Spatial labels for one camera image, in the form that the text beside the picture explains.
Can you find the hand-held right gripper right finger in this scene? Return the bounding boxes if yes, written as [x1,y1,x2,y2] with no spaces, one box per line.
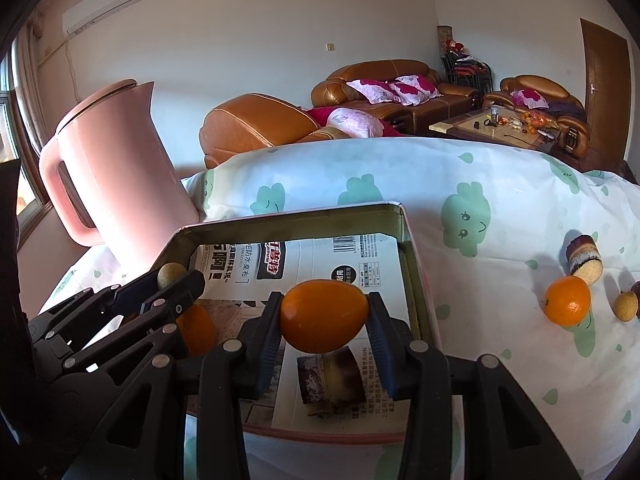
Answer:
[366,291,583,480]

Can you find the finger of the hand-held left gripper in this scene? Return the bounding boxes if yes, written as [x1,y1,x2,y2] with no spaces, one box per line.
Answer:
[30,272,162,347]
[62,270,207,376]

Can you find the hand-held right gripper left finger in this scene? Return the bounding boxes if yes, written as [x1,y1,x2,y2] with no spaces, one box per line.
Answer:
[62,291,286,480]

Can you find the orange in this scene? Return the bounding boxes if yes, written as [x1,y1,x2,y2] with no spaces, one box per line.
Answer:
[543,275,592,325]
[175,304,218,358]
[279,280,370,354]

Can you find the pink metal tin box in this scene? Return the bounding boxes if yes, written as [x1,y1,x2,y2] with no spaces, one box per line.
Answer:
[150,201,441,446]

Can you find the printed paper lining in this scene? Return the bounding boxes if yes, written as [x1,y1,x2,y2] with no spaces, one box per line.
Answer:
[187,234,426,433]

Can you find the pink electric kettle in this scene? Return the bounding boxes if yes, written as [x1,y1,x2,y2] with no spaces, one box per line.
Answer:
[39,79,203,261]

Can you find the brown leather armchair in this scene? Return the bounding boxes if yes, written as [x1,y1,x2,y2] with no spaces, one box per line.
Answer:
[482,75,590,171]
[198,93,351,170]

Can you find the white green cloud tablecloth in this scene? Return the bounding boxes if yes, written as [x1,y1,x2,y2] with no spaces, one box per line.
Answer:
[37,136,640,480]

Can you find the pale pink pillow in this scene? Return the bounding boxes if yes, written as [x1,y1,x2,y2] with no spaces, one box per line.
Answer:
[325,107,386,139]

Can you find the red blanket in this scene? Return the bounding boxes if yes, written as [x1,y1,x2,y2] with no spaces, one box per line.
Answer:
[304,105,401,137]

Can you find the beige curtain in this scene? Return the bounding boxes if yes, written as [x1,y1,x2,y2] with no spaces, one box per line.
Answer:
[12,10,56,156]

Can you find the glass top coffee table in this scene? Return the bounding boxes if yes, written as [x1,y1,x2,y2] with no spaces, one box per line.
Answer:
[429,106,563,156]

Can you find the white magenta floral pillow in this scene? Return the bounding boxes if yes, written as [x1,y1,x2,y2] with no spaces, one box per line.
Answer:
[346,79,401,107]
[510,88,550,110]
[387,75,443,106]

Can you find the pile of tangerines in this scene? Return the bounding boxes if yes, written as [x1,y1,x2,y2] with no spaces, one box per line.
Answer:
[520,111,558,133]

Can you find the brown leather three-seat sofa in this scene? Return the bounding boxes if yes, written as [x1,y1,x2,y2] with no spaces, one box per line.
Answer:
[311,59,481,133]

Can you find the stacked black chairs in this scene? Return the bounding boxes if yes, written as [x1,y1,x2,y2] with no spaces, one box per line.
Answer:
[440,52,493,93]

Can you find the white air conditioner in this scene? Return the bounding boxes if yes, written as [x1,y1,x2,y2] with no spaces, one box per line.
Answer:
[61,0,149,37]

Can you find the purple cloth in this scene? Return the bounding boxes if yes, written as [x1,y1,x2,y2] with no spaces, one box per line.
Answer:
[542,100,586,118]

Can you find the brown wooden door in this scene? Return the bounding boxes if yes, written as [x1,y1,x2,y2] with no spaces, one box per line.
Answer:
[580,18,632,171]

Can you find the wooden frame window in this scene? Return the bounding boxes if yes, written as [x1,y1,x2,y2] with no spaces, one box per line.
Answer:
[0,50,51,233]

